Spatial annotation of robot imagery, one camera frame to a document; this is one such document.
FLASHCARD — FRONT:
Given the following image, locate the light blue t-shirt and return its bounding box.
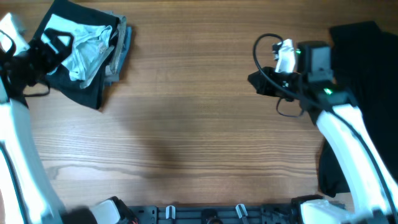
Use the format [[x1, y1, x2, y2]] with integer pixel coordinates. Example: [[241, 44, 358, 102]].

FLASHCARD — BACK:
[[45, 14, 114, 88]]

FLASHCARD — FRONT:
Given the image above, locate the grey folded garment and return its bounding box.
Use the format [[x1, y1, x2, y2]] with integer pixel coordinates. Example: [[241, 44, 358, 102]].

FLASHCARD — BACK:
[[105, 11, 127, 80]]

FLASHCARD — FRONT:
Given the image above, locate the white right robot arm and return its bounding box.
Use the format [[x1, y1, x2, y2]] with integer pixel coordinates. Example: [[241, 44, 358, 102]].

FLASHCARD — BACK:
[[248, 39, 397, 223]]

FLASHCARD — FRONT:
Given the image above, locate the black clothes pile right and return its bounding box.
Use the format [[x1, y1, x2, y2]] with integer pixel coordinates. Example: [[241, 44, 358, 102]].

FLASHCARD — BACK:
[[330, 21, 397, 179]]

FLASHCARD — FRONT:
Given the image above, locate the black folded garment top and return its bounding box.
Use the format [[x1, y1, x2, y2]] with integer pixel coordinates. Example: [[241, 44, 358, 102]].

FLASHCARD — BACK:
[[23, 0, 121, 110]]

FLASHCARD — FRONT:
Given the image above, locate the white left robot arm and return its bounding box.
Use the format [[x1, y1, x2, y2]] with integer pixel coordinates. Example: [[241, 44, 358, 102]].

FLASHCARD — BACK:
[[1, 13, 121, 223]]

